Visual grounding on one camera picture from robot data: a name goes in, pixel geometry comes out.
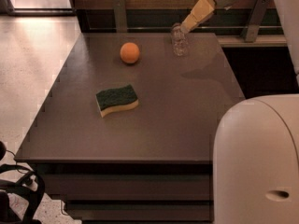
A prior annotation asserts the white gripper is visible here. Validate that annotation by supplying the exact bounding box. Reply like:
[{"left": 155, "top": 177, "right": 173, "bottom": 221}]
[{"left": 180, "top": 0, "right": 238, "bottom": 34}]

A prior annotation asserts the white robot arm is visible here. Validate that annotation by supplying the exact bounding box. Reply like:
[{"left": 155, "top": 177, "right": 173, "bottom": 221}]
[{"left": 213, "top": 94, "right": 299, "bottom": 224}]

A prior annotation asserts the orange ball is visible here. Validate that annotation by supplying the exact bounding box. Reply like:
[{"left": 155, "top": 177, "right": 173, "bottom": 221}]
[{"left": 120, "top": 42, "right": 140, "bottom": 64}]

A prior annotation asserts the green and yellow sponge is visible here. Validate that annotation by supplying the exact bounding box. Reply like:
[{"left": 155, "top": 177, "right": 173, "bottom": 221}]
[{"left": 95, "top": 85, "right": 139, "bottom": 118}]

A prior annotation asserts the brown drawer cabinet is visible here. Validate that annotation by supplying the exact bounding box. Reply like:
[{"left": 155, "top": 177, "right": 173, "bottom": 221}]
[{"left": 16, "top": 34, "right": 243, "bottom": 224}]

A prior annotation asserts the right metal bracket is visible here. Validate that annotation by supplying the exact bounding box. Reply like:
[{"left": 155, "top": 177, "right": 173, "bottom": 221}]
[{"left": 241, "top": 0, "right": 270, "bottom": 43}]

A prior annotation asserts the metal bracket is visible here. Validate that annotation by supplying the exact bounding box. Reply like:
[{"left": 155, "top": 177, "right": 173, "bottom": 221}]
[
  {"left": 241, "top": 0, "right": 270, "bottom": 43},
  {"left": 112, "top": 0, "right": 128, "bottom": 33}
]

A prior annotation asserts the left metal bracket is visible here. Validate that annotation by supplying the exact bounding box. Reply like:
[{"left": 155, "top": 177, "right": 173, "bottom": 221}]
[{"left": 112, "top": 0, "right": 128, "bottom": 33}]

